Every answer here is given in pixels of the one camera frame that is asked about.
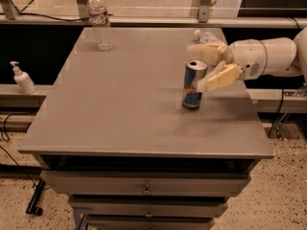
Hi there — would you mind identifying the grey drawer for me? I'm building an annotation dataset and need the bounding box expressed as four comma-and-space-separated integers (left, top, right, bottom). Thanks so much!
69, 196, 228, 218
86, 216, 215, 230
40, 171, 250, 197

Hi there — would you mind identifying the grey drawer cabinet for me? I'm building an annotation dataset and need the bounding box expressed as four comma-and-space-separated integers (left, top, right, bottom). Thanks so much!
17, 27, 275, 230

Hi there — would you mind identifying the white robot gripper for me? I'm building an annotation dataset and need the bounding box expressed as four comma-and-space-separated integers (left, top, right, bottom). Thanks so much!
186, 39, 267, 92

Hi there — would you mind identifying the white pump dispenser bottle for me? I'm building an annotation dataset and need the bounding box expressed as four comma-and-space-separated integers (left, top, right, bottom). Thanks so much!
10, 61, 36, 94

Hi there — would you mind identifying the black floor cable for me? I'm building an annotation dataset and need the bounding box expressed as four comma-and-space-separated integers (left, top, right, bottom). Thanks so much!
0, 112, 37, 189

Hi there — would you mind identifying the black metal floor bracket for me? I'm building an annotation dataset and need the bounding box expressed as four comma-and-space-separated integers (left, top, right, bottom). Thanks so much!
26, 179, 46, 216

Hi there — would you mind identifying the lying white labelled bottle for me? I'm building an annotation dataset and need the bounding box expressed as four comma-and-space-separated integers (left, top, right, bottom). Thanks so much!
194, 30, 224, 45

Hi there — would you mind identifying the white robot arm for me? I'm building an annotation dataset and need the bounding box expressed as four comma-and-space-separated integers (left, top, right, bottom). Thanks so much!
186, 29, 307, 92

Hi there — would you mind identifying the clear upright water bottle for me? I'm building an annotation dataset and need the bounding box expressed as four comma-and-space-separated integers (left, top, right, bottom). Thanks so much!
88, 0, 114, 51

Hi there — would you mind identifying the top grey drawer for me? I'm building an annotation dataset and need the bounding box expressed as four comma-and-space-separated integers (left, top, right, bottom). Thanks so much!
40, 171, 250, 197

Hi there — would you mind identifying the silver blue redbull can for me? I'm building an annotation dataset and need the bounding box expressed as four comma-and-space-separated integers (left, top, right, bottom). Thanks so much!
182, 57, 208, 109

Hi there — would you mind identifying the black hanging cable right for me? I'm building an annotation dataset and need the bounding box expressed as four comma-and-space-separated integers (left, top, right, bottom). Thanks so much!
267, 16, 301, 138

